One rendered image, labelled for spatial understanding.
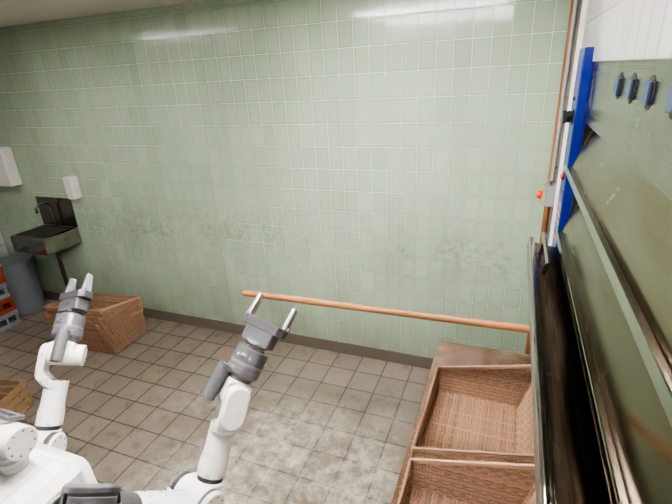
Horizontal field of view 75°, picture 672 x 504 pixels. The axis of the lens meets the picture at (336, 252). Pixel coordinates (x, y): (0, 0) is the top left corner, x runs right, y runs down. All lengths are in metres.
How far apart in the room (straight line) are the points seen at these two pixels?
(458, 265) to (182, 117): 2.29
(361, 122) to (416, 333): 1.57
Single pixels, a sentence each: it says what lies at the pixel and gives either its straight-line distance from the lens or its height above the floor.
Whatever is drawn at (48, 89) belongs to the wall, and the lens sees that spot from 4.61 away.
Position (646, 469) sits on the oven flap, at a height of 1.52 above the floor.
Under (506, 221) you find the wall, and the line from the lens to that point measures 2.93.
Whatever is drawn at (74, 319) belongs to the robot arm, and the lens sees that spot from 1.62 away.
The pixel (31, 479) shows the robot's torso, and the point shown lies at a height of 1.37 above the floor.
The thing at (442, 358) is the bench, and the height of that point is 0.58.
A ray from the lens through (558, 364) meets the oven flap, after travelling 1.26.
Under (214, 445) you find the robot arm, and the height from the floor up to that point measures 1.27.
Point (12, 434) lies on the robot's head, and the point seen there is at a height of 1.48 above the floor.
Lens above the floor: 2.11
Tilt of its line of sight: 22 degrees down
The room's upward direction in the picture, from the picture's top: 3 degrees counter-clockwise
